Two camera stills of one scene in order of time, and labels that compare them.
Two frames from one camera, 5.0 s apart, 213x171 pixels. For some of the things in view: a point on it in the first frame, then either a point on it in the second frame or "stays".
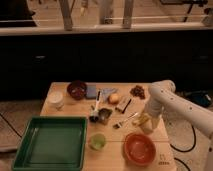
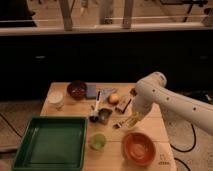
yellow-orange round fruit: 114,98 stays
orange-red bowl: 139,148 stays
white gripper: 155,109 to 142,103
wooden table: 116,138 stays
